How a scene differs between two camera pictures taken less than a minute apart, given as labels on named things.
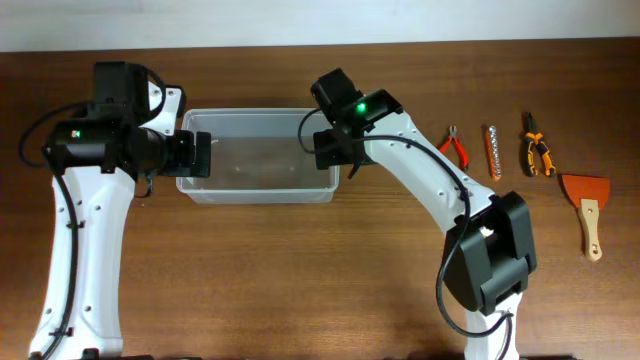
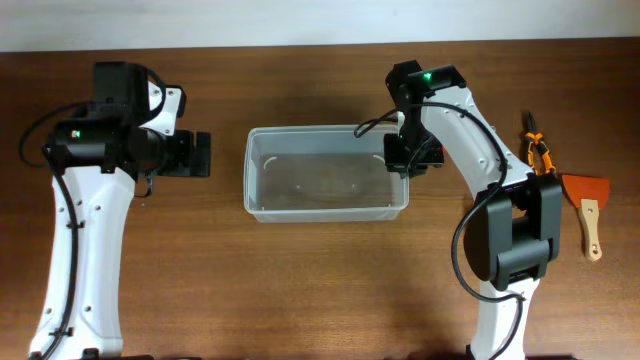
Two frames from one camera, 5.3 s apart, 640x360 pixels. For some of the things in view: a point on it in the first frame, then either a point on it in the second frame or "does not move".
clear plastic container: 260,156 -> 321,173
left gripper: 201,153 does not move
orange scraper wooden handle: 590,194 does not move
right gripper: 325,150 -> 406,160
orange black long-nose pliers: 535,142 does not move
